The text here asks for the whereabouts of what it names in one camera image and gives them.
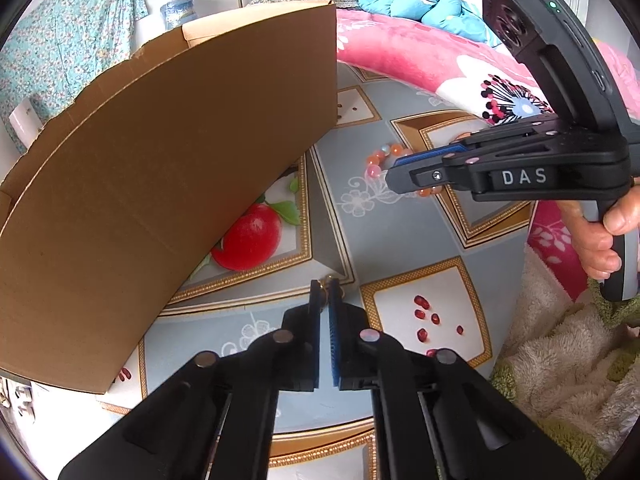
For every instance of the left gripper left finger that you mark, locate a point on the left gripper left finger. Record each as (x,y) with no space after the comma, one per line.
(213,418)

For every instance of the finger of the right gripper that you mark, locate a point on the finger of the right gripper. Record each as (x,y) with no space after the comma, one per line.
(411,178)
(430,157)

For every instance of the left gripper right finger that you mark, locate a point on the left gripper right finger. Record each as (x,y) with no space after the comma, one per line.
(435,417)

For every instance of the small gold earring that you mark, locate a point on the small gold earring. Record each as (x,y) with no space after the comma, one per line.
(325,286)

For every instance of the person's right hand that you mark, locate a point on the person's right hand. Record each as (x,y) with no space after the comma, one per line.
(592,241)

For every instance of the pink floral blanket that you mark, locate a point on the pink floral blanket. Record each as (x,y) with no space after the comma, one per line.
(450,65)

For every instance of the fruit-print tablecloth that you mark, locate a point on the fruit-print tablecloth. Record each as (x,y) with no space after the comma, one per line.
(432,271)

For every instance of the cream fuzzy blanket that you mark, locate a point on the cream fuzzy blanket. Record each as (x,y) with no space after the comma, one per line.
(572,366)

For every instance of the blue padded jacket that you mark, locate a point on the blue padded jacket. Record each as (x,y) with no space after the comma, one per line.
(463,18)

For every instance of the brown cardboard box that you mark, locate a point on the brown cardboard box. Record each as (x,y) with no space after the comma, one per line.
(123,194)

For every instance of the blue water bottle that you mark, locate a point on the blue water bottle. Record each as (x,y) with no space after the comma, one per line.
(175,13)

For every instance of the pink rolled mat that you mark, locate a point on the pink rolled mat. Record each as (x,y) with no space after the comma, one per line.
(26,122)

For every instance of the turquoise floral wall cloth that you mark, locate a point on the turquoise floral wall cloth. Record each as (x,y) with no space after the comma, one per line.
(59,48)

